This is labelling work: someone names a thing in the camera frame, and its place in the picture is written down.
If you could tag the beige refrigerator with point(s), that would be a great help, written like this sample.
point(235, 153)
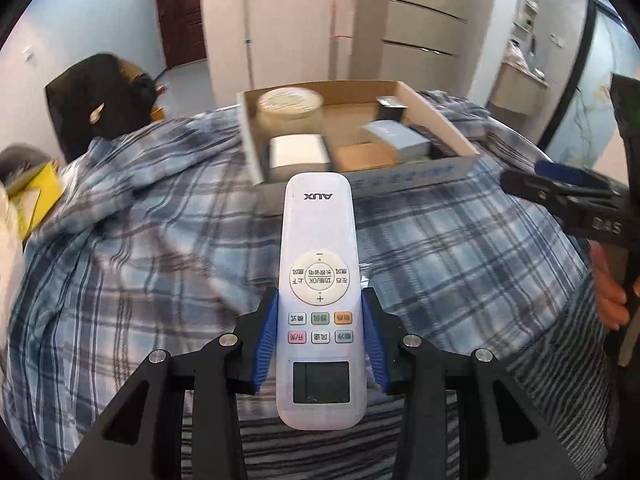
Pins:
point(450, 45)

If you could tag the cardboard tray box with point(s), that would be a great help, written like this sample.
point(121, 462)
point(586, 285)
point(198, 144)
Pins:
point(348, 105)

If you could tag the white power adapter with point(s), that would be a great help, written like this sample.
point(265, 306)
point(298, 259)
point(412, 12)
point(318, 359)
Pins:
point(295, 153)

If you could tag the yellow box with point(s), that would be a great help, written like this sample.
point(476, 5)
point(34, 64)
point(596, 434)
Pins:
point(34, 194)

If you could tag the white AUX remote control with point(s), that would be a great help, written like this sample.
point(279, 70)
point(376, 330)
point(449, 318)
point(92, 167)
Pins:
point(321, 379)

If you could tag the white wall switch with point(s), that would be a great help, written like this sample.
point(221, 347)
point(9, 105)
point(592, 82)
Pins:
point(30, 57)

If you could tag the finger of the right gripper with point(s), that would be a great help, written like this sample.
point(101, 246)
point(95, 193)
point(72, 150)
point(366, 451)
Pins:
point(571, 175)
point(574, 205)

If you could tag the black UNNY box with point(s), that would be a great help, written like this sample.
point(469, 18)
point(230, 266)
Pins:
point(438, 148)

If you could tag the dark brown door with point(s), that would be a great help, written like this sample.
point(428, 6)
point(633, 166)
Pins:
point(181, 28)

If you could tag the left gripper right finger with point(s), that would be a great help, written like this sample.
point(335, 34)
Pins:
point(501, 434)

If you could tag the grey rectangular box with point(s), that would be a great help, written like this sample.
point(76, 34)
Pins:
point(406, 144)

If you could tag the black jacket on chair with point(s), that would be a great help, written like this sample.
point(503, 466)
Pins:
point(102, 96)

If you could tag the bathroom vanity cabinet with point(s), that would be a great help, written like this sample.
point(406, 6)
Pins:
point(517, 91)

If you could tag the green handled mop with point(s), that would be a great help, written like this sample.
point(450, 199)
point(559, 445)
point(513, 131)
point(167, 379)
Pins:
point(248, 43)

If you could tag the person right hand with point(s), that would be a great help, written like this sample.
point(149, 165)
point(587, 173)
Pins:
point(610, 296)

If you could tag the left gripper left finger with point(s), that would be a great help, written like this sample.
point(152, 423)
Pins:
point(138, 435)

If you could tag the blue plaid shirt cloth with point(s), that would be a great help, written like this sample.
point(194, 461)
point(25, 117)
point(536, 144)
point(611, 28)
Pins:
point(159, 244)

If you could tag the black framed glass door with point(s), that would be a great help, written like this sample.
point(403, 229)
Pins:
point(583, 125)

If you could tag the black box silver lid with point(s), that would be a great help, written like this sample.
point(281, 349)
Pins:
point(390, 108)

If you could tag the grey cap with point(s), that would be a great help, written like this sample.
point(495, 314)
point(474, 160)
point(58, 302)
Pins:
point(16, 159)

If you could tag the round cream bear tin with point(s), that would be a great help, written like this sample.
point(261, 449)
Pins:
point(290, 110)

